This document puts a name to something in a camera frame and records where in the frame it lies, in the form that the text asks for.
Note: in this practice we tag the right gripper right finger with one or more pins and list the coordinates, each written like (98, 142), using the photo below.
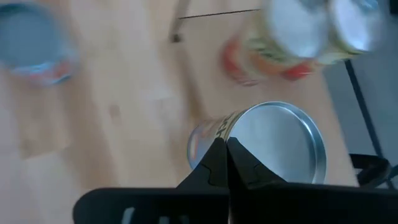
(248, 174)

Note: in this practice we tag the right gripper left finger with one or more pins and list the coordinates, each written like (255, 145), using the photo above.
(211, 174)

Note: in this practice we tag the yellow peaches can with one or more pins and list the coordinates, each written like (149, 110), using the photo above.
(280, 140)

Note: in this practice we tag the red yellow corn can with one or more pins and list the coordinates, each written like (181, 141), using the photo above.
(280, 37)

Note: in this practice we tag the orange brown can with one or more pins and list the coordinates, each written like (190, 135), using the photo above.
(354, 25)

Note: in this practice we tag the blue can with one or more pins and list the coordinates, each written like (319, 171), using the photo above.
(31, 40)

